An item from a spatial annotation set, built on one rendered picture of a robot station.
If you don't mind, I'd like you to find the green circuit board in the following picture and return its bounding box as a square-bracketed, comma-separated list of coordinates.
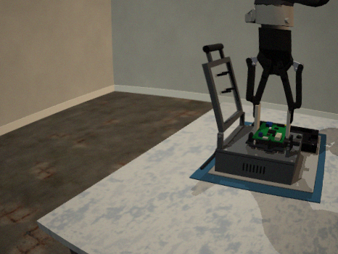
[252, 122, 286, 143]

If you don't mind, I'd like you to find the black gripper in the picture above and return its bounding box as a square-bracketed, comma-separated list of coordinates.
[246, 28, 304, 139]

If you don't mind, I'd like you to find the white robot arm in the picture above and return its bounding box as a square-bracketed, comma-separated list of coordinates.
[245, 0, 329, 30]

